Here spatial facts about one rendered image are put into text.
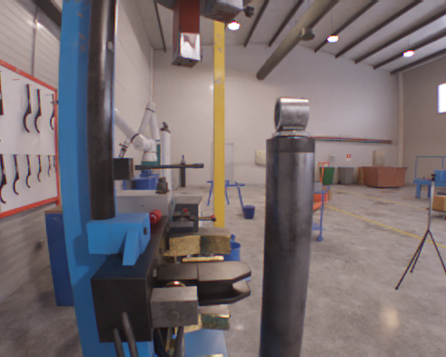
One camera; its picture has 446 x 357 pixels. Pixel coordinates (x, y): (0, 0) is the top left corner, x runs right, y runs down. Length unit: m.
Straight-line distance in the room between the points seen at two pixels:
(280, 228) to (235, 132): 11.09
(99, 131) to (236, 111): 11.46
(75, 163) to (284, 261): 0.91
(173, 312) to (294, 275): 0.56
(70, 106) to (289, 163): 0.86
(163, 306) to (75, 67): 0.88
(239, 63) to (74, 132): 12.21
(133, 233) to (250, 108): 11.78
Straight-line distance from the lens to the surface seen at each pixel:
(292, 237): 0.99
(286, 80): 13.44
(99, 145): 0.82
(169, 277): 0.81
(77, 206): 0.99
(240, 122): 12.08
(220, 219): 3.60
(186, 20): 1.26
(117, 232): 0.79
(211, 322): 1.44
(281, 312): 1.15
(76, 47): 1.06
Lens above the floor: 1.38
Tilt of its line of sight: 5 degrees down
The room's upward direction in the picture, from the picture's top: straight up
